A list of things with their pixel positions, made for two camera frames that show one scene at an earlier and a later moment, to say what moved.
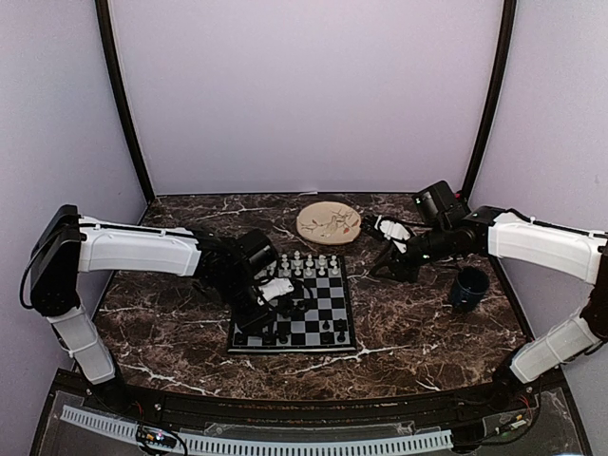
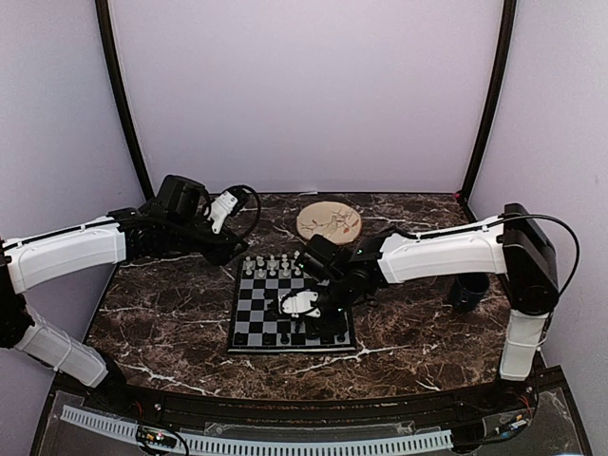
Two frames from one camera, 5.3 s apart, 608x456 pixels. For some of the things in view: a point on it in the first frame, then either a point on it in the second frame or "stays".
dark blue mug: [470, 287] stays
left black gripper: [250, 322] -> [222, 252]
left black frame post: [121, 92] stays
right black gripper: [404, 271] -> [333, 328]
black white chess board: [326, 326] stays
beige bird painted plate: [329, 222] stays
